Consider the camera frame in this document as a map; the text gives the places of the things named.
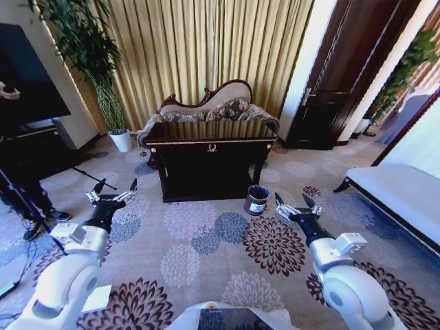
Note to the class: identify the dark wooden door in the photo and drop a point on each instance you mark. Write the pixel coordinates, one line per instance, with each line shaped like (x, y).
(343, 75)

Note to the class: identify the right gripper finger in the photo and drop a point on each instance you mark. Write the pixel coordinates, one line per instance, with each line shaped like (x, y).
(314, 208)
(286, 210)

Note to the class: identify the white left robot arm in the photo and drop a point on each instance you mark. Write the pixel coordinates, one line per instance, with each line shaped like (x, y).
(65, 278)

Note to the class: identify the black tripod rod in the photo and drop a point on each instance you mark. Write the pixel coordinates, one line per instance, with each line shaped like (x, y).
(94, 178)

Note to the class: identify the patterned chaise sofa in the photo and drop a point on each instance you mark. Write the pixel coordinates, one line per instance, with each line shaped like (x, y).
(223, 106)

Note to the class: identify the dark wooden table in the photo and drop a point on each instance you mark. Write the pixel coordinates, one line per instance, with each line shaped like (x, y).
(206, 161)

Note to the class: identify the white robot front shell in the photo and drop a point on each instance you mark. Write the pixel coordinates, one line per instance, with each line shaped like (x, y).
(230, 318)

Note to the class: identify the dark wooden frame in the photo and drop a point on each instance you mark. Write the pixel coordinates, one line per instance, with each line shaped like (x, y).
(405, 127)

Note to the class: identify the grey upright box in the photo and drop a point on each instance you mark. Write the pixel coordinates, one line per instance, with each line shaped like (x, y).
(65, 132)

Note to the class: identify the white cushioned bench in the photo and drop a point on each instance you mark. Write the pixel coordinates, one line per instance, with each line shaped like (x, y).
(395, 196)

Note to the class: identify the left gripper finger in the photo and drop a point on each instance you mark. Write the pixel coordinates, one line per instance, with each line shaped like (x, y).
(130, 193)
(95, 195)

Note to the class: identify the green leafy vine plant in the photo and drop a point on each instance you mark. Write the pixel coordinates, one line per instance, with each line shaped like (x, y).
(409, 68)

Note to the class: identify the pale flat box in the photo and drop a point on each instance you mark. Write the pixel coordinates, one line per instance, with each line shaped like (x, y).
(98, 298)

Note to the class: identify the golden pleated curtain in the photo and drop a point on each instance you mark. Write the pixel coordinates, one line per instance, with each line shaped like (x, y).
(192, 51)

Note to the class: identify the white plant pot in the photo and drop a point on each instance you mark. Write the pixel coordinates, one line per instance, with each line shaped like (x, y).
(121, 140)

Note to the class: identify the black flat television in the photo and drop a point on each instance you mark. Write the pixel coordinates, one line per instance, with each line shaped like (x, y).
(27, 79)

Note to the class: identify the person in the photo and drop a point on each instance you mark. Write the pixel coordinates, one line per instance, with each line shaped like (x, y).
(20, 203)

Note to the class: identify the dark brown trash bin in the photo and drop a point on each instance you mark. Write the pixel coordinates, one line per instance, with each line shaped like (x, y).
(256, 201)

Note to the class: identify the dark television cabinet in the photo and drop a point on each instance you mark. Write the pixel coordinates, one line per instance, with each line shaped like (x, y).
(38, 151)

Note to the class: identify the tall green bamboo plant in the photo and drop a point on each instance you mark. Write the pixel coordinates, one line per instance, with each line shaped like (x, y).
(89, 51)

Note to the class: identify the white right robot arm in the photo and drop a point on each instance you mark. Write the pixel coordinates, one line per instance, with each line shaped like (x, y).
(347, 288)

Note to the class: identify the small round doormat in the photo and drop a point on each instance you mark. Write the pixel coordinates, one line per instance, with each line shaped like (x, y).
(280, 150)

